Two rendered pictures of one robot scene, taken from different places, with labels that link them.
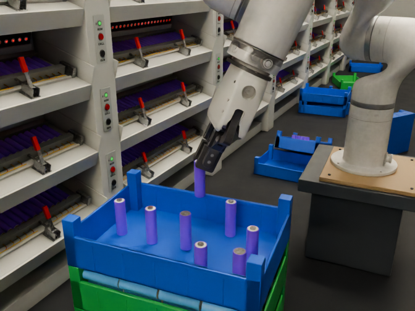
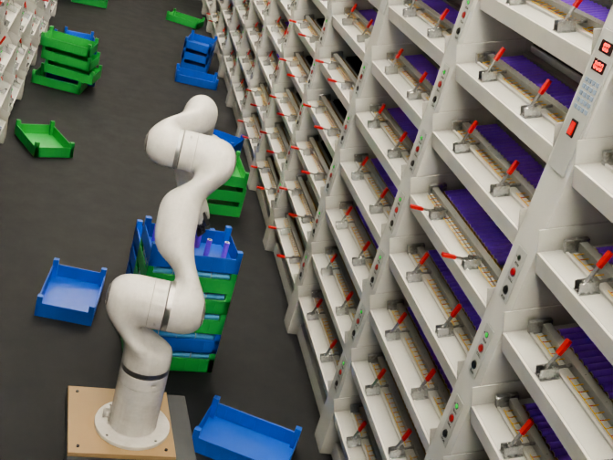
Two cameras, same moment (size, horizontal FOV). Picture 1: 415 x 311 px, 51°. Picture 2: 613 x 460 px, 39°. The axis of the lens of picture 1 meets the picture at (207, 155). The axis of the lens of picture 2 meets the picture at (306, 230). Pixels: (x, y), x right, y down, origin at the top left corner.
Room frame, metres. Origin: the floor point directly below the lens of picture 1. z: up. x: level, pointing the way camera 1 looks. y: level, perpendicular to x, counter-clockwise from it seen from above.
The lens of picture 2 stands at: (2.65, -1.51, 1.71)
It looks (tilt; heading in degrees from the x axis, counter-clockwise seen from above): 23 degrees down; 135
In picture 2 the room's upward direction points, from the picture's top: 17 degrees clockwise
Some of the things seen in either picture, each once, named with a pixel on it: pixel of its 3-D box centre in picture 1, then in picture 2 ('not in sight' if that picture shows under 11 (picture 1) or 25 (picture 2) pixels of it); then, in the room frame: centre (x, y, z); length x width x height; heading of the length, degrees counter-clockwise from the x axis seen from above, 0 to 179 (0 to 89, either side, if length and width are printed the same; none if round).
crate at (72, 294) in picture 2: not in sight; (72, 290); (0.19, -0.14, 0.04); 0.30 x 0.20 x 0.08; 146
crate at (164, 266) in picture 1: (183, 229); (191, 245); (0.59, 0.04, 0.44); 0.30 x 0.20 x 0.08; 69
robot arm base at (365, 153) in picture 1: (367, 134); (138, 396); (1.20, -0.47, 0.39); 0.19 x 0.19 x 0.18
